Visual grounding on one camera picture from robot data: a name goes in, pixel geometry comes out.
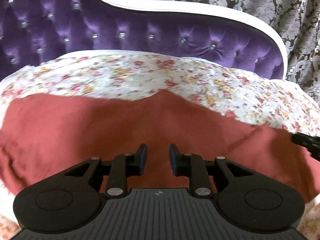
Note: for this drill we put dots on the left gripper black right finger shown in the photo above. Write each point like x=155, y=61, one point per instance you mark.
x=197, y=170

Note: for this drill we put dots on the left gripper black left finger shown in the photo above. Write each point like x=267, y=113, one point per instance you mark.
x=121, y=168

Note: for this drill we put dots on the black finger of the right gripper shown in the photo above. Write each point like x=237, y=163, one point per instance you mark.
x=311, y=143

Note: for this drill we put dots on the rust red pants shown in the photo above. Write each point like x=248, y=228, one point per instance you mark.
x=44, y=134

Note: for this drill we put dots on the floral quilted bedspread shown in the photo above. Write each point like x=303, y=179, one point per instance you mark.
x=133, y=75

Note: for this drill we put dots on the purple tufted chaise sofa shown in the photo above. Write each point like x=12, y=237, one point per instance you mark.
x=37, y=31

